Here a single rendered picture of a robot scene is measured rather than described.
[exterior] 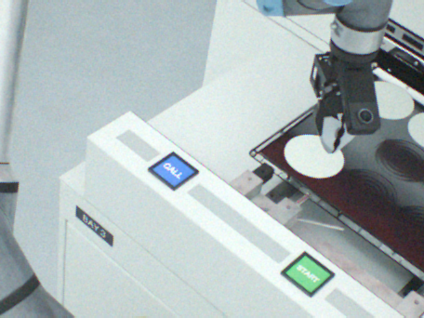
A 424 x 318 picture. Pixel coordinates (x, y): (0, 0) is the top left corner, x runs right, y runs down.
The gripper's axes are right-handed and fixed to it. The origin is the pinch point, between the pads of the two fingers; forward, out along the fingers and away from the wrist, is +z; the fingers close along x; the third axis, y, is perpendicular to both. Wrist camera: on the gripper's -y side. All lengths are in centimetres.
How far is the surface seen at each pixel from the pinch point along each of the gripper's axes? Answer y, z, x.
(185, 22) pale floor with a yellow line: 159, 95, -13
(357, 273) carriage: -17.2, 9.6, -0.5
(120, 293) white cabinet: -1.1, 29.8, 33.0
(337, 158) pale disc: 5.1, 7.3, -3.6
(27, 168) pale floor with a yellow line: 93, 94, 45
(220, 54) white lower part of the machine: 62, 31, 2
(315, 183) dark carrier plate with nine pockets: -0.2, 7.2, 1.7
